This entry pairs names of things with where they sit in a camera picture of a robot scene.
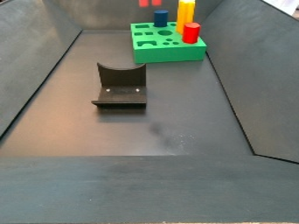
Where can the green foam shape board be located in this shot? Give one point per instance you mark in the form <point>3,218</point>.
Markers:
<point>159,44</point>

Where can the yellow star prism peg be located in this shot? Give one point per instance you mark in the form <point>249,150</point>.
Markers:
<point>184,16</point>

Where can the blue cylinder peg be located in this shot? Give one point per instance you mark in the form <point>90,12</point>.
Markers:
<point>160,18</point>

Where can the black curved holder stand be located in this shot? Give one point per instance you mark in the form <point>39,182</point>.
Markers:
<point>122,86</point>

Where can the red cylinder peg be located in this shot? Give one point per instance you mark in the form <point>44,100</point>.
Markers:
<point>191,33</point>

